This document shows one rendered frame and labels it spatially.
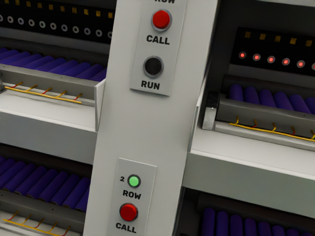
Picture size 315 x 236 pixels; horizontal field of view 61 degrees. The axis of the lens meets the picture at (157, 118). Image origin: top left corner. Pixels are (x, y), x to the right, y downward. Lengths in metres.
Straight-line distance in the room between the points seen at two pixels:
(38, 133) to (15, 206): 0.15
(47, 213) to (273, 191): 0.29
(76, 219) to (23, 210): 0.08
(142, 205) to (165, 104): 0.11
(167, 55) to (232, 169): 0.12
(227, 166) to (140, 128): 0.09
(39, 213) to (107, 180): 0.16
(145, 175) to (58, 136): 0.11
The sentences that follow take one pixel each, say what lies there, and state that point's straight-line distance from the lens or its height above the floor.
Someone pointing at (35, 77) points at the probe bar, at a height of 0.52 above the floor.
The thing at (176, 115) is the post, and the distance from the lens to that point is 0.26.
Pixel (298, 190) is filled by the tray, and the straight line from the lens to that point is 0.29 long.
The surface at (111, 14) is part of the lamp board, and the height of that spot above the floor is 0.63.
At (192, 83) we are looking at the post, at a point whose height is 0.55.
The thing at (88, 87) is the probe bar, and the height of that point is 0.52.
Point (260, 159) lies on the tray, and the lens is 0.28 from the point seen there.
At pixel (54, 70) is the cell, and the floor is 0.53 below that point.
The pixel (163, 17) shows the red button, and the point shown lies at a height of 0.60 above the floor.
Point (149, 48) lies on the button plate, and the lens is 0.26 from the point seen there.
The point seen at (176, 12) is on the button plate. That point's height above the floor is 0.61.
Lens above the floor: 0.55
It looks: 8 degrees down
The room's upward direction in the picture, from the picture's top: 10 degrees clockwise
